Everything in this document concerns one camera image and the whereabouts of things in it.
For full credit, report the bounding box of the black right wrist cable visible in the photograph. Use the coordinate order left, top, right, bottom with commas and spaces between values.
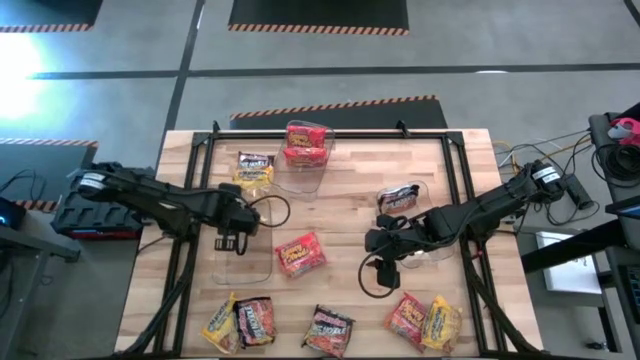
356, 248, 402, 300

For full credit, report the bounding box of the black hazard-striped floor mat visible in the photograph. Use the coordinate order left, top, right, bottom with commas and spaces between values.
227, 0, 411, 37
229, 94, 450, 131
0, 0, 105, 34
0, 137, 100, 212

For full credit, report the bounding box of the white box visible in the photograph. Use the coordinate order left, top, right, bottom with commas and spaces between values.
535, 230, 603, 295

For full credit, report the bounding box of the black diagonal beam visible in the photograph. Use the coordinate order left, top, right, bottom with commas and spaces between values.
519, 218, 640, 275

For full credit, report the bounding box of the grey equipment cart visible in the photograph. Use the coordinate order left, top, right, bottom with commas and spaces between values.
588, 102, 640, 201

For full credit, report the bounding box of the pink and white tool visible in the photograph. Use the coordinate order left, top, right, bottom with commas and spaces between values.
607, 117, 640, 147

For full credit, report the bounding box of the black tray left of table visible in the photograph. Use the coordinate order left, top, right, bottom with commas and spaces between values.
51, 167, 157, 241

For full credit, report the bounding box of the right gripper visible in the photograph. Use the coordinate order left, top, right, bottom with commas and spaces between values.
363, 214, 420, 290

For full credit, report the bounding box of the dark tablet screen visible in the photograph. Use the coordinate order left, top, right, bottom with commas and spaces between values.
604, 195, 640, 222

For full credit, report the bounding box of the grey side desk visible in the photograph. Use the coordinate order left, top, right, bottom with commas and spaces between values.
0, 197, 82, 360

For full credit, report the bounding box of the black device with blue light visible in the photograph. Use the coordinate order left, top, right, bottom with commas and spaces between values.
0, 196, 27, 232

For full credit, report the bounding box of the yellow Maruchan ramen packet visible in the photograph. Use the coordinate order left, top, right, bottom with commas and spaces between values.
232, 167, 276, 192
200, 293, 242, 355
419, 294, 464, 355

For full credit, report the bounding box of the black power brick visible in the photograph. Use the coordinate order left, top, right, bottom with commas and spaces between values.
562, 173, 596, 211

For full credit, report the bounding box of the coiled black cable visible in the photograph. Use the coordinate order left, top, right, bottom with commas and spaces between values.
591, 143, 640, 182

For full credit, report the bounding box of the dark keyboard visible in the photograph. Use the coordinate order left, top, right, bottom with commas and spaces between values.
618, 263, 640, 324

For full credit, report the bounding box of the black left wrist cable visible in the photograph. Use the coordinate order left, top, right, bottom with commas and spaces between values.
247, 193, 293, 230

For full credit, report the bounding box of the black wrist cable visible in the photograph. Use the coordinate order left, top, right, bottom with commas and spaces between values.
247, 193, 293, 230
356, 248, 402, 300

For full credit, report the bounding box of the clear plastic bin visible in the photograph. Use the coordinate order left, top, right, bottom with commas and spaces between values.
272, 119, 337, 202
212, 197, 275, 287
374, 178, 457, 269

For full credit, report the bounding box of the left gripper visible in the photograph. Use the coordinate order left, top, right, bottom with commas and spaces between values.
211, 182, 262, 257

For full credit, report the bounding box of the yellow cable with plug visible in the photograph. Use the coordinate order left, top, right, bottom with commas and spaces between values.
499, 139, 591, 174

